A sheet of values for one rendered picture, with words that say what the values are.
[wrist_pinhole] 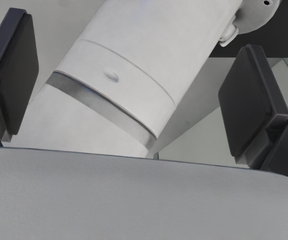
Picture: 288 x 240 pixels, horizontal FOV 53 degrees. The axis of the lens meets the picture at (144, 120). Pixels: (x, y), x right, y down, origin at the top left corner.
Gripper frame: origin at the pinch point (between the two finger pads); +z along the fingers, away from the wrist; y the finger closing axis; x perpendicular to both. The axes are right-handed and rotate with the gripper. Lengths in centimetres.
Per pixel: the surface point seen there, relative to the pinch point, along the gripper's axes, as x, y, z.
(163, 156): -174, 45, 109
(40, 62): -109, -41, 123
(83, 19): -78, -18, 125
